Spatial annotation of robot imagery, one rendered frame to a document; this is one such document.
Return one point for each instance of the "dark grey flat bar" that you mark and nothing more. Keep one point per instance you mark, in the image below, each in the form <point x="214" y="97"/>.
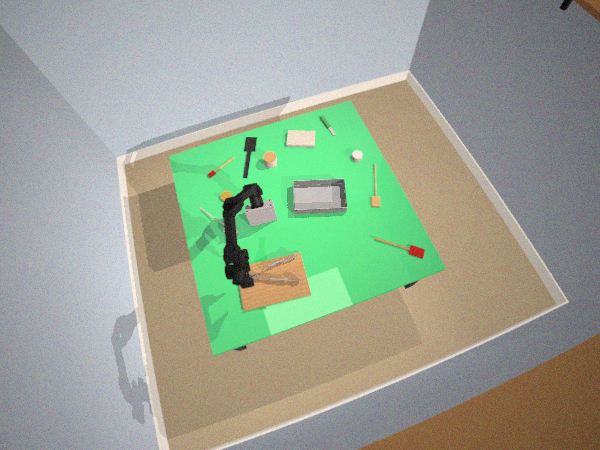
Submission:
<point x="249" y="147"/>

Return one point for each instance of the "grey roasting tin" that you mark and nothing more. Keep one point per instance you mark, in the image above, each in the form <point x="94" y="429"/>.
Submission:
<point x="319" y="196"/>

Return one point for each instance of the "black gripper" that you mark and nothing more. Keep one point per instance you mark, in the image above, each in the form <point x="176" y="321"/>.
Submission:
<point x="248" y="280"/>

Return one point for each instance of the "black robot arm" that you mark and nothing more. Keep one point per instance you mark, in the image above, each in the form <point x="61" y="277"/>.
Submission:
<point x="232" y="252"/>

